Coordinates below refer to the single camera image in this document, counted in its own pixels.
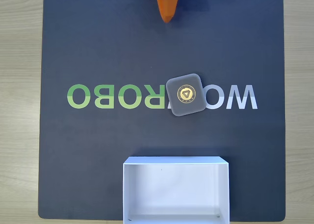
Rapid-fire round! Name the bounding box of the grey square case gold emblem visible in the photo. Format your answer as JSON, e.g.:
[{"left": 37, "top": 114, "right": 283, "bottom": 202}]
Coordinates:
[{"left": 165, "top": 73, "right": 207, "bottom": 117}]

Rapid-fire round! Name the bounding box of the dark blue WOWROBO mat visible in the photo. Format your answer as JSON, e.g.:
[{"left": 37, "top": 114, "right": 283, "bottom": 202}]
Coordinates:
[{"left": 37, "top": 0, "right": 287, "bottom": 221}]

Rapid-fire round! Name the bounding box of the white cardboard box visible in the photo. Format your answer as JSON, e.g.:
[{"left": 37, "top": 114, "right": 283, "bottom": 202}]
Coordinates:
[{"left": 122, "top": 156, "right": 231, "bottom": 224}]

